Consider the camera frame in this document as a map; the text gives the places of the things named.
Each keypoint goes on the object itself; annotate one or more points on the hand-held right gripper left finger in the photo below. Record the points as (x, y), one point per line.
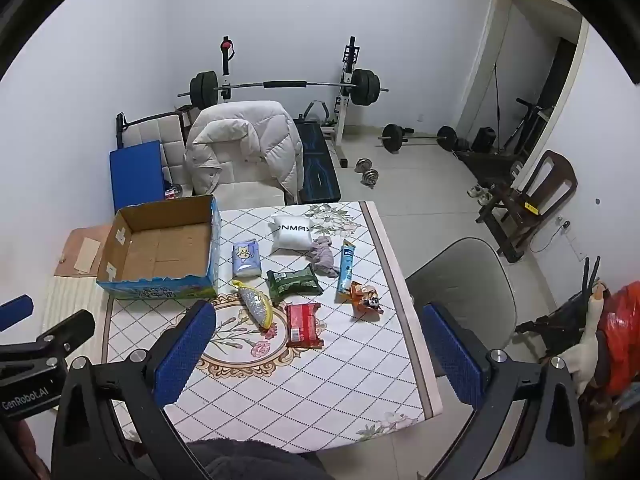
(184, 355)

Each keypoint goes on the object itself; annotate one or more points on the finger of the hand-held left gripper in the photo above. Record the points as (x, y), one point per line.
(14, 310)
(65, 330)

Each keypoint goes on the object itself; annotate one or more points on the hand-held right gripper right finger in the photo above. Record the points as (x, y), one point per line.
(455, 355)

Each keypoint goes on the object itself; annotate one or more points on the person's left forearm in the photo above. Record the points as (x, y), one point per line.
(20, 452)

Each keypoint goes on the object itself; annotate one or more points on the red soft packet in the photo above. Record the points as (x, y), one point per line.
(304, 325)

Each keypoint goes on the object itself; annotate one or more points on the green soft packet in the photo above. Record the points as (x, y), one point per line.
(292, 286)

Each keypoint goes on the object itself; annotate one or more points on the cream ribbed mat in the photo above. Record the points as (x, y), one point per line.
(72, 310)

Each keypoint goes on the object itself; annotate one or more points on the grey fabric chair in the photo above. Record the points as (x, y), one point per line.
(465, 285)

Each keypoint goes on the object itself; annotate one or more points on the flat cardboard sheet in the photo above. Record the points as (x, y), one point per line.
(82, 252)

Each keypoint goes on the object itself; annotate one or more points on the silver and yellow pouch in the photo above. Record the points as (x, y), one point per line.
(257, 307)

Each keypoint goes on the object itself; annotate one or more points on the black folding stand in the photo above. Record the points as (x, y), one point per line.
(555, 322)

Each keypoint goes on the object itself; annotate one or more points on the orange cartoon snack packet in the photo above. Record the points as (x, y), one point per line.
(365, 300)

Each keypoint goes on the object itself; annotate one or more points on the open cardboard box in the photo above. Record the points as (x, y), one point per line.
(155, 250)

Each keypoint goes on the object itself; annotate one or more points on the light blue snack packet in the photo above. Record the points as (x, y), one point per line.
(246, 258)

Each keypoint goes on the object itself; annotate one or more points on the white goose plush toy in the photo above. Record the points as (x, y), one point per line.
(585, 345)

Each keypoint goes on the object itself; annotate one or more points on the floral patterned tablecloth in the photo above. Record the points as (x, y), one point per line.
(310, 390)

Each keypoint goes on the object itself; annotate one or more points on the person's dark clothing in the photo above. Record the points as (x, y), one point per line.
(260, 462)

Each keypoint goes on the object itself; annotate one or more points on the blue and white tube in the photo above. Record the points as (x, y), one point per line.
(346, 267)

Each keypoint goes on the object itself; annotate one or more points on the black router with antennas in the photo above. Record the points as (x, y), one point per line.
(591, 275)

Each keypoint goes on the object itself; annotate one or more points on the small white pillow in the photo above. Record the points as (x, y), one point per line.
(291, 232)

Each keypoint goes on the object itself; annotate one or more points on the pair of small shoes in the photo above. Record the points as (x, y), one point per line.
(481, 194)

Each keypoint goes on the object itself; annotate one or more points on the grey plush toy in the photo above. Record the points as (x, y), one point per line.
(324, 256)

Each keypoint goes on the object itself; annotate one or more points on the small shiny can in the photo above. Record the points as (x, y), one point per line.
(174, 191)

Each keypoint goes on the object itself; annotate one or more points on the yellow tool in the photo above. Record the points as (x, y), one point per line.
(531, 207)

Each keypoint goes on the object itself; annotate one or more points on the blue foam pad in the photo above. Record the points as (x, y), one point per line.
(136, 177)

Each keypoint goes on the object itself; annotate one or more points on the red plastic bag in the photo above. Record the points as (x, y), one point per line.
(622, 330)

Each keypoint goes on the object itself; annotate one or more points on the dark wooden chair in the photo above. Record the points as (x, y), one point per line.
(530, 200)

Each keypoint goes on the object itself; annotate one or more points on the chrome dumbbell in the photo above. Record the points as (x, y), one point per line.
(362, 164)
(370, 177)

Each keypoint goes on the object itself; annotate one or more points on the beige tufted chair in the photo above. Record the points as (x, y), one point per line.
(157, 140)

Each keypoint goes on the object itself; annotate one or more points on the black box speaker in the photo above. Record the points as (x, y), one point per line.
(483, 139)

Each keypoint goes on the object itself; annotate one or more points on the short barbell with black plates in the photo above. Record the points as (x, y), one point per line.
(417, 136)

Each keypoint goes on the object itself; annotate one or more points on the white puffer jacket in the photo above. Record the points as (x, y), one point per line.
(260, 145)

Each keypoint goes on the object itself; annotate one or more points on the black and blue weight bench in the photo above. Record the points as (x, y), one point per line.
(316, 165)

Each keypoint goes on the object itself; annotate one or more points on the black exercise machine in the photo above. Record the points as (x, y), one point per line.
(525, 125)

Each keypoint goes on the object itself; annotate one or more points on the white barbell rack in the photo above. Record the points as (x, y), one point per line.
(347, 105)

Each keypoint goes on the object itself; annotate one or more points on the long barbell with black plates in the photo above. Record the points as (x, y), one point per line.
(280, 85)

